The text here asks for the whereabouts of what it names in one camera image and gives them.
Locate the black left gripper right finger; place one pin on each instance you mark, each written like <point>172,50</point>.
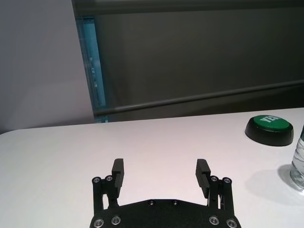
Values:
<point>203,178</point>

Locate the green YES button black base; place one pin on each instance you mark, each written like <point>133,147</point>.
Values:
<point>269,130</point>

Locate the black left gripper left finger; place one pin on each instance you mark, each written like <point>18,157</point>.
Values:
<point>117,180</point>

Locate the blue vertical window strip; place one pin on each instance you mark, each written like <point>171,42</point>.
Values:
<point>92,71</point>

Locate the grey horizontal rail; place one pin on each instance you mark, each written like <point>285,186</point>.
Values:
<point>190,98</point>

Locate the clear water bottle green label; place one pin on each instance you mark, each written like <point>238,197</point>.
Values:
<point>298,166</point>

